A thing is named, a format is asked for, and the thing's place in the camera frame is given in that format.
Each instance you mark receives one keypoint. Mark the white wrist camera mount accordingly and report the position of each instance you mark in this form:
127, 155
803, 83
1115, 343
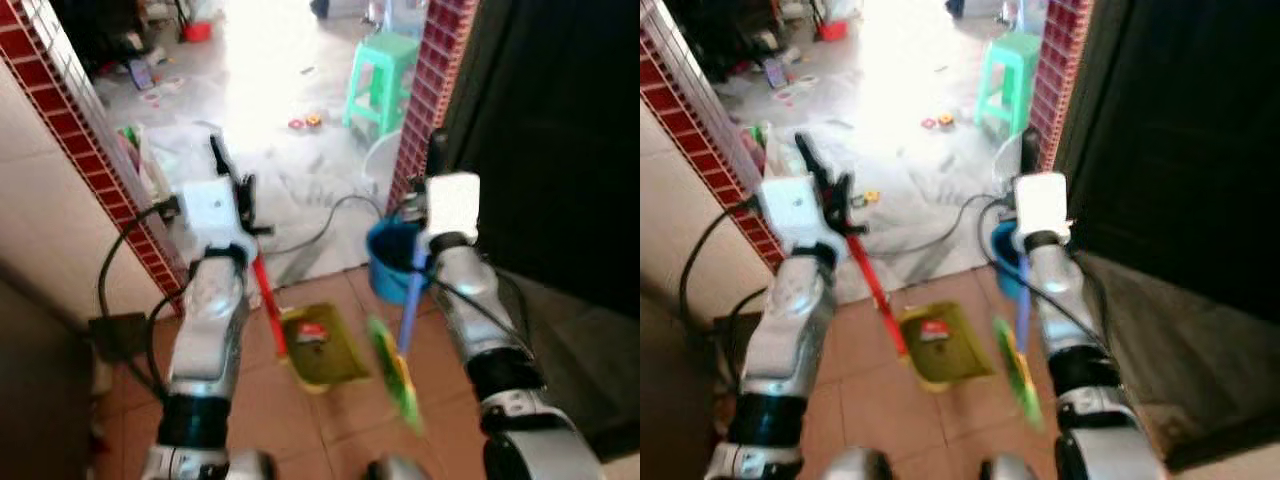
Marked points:
795, 210
452, 202
1042, 202
212, 212

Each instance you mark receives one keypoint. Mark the small red yellow toy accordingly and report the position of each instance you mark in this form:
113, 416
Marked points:
938, 121
306, 122

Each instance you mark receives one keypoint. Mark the person's legs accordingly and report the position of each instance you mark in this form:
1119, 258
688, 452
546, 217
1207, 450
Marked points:
956, 8
320, 8

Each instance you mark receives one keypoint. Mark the white round bucket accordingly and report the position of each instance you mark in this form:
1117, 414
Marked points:
378, 160
1005, 165

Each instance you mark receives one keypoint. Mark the purple flat item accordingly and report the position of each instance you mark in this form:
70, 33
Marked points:
140, 74
775, 73

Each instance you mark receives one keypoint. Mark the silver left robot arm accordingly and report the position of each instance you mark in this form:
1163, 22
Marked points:
208, 320
790, 320

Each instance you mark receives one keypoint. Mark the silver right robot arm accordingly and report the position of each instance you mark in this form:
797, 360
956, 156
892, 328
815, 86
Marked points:
485, 330
1075, 340

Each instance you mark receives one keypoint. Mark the white plastic bag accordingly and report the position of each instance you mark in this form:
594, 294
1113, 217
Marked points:
780, 155
165, 165

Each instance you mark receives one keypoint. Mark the blue plastic bucket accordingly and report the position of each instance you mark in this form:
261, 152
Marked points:
1005, 262
388, 260

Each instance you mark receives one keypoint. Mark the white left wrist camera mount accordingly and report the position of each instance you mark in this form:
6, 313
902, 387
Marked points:
212, 212
795, 210

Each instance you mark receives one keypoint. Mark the small yellow floor item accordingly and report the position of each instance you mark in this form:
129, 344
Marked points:
871, 197

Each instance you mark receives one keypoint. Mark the green plastic stool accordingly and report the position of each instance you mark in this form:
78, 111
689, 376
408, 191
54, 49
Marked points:
385, 60
1012, 60

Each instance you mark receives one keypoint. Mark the black door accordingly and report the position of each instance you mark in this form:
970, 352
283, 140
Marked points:
550, 140
1170, 130

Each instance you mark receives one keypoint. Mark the silver robot leg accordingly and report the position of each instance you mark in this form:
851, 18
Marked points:
1008, 469
252, 468
858, 466
398, 470

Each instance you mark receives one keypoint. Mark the red plastic basin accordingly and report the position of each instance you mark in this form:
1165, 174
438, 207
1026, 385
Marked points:
832, 31
197, 31

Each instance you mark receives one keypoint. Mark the silver robot left leg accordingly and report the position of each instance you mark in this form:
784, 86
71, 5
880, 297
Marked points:
858, 466
252, 468

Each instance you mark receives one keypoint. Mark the silver robot right leg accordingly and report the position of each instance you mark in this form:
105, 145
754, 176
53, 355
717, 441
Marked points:
398, 470
1008, 469

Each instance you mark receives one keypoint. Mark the pale blue plastic stool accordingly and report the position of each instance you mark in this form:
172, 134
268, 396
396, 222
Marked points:
405, 15
1030, 14

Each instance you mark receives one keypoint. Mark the black wall box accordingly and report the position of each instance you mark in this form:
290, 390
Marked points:
118, 337
728, 330

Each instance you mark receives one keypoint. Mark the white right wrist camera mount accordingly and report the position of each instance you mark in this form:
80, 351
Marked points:
452, 202
1042, 202

